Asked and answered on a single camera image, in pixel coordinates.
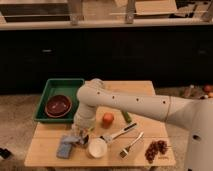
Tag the green plastic tray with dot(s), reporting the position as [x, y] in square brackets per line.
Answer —
[59, 86]

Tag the blue sponge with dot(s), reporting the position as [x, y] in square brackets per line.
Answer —
[64, 148]

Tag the silver fork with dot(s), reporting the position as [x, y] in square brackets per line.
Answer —
[125, 151]

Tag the wooden table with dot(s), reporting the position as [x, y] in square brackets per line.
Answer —
[44, 144]

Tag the light blue towel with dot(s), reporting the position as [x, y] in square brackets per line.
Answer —
[75, 139]

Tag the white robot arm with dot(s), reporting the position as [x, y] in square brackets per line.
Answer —
[194, 115]

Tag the dark red grapes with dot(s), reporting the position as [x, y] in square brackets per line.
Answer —
[154, 148]

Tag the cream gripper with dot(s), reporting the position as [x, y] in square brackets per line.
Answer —
[83, 126]

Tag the orange tomato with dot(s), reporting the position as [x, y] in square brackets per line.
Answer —
[107, 119]

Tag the dark red bowl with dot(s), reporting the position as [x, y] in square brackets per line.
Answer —
[58, 106]

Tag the green cucumber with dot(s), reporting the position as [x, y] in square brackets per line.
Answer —
[127, 117]

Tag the white measuring cup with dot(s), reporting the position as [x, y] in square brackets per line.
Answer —
[98, 147]

